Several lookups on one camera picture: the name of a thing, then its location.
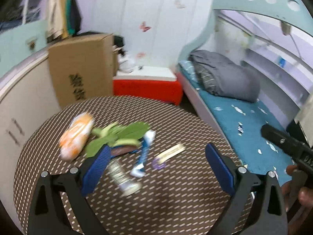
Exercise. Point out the orange white plastic bag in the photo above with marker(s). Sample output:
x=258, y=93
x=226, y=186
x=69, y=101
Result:
x=72, y=142

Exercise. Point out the right hand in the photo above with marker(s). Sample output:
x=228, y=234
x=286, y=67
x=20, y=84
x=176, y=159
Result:
x=298, y=191

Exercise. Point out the brown polka dot tablecloth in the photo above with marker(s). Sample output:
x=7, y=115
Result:
x=165, y=187

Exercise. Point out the white shelf unit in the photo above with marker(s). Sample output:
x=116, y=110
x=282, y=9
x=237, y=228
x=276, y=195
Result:
x=23, y=12

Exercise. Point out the grey folded blanket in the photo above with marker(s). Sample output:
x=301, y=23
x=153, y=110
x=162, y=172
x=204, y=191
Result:
x=220, y=76

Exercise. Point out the large cardboard box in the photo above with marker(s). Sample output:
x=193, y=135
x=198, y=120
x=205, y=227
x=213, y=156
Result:
x=82, y=68

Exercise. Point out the white red paper box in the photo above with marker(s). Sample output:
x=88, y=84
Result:
x=305, y=118

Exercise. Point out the green plush leaf toy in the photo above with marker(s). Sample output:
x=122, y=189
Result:
x=116, y=135

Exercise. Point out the blue foil wrapper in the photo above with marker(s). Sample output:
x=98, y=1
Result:
x=138, y=169

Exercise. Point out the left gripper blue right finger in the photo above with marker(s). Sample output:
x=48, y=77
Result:
x=223, y=167

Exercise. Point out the hanging clothes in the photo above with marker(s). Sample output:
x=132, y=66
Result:
x=63, y=19

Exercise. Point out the mint green drawer cabinet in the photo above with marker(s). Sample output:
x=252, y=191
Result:
x=21, y=42

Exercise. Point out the mint green bed headboard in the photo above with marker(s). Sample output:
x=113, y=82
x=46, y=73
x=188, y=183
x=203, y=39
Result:
x=293, y=12

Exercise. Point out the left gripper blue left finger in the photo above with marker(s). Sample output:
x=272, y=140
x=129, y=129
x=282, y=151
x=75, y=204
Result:
x=93, y=168

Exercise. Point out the beige curved cabinet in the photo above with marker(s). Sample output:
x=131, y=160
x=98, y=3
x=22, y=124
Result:
x=27, y=101

